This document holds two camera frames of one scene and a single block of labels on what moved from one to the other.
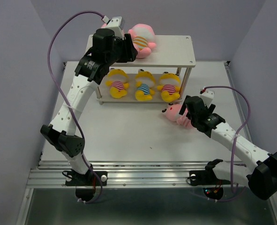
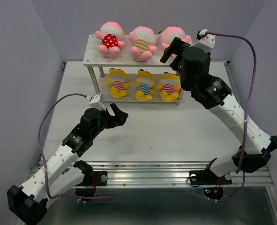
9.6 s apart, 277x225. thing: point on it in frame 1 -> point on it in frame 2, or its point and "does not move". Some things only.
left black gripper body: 117,54 -> 107,121
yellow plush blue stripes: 145,81 does not move
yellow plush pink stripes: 117,82 does not move
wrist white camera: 116,24 -> 95,103
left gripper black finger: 130,51 -> 120,117
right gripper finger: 183,108 -> 176,47
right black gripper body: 193,120 -> 185,84
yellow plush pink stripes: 169,84 does not move
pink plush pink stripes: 172,112 -> 167,35
